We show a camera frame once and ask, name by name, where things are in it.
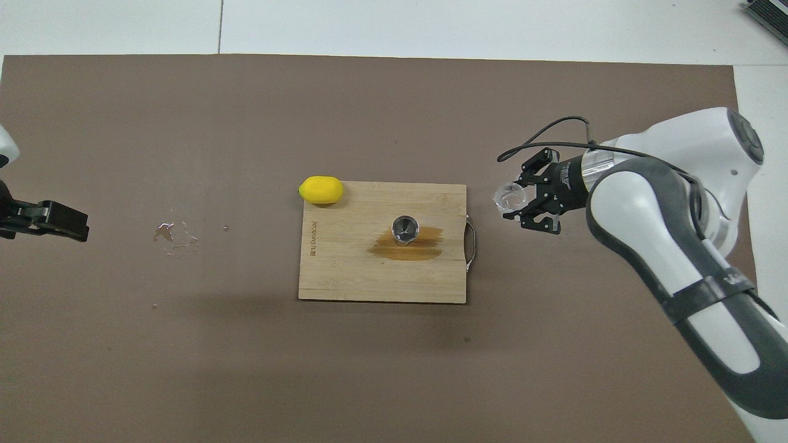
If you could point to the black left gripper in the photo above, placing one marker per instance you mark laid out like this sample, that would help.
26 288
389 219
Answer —
18 218

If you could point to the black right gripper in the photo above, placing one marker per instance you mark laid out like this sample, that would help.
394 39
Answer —
567 184

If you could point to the metal jigger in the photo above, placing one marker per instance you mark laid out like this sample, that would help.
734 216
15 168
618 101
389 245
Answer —
405 229

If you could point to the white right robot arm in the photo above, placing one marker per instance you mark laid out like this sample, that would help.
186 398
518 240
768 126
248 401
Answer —
646 203

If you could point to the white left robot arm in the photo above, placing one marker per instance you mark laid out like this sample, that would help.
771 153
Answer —
5 147

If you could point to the spilled water puddle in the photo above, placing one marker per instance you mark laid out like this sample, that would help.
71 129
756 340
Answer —
163 231

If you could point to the brown table mat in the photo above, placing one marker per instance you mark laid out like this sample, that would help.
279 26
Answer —
184 369

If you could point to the wooden cutting board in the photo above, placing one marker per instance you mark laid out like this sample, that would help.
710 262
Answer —
345 277

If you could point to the yellow lemon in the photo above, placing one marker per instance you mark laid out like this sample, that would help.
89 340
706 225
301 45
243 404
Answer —
320 190

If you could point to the grey ribbed device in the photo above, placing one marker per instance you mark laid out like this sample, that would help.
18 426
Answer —
772 15

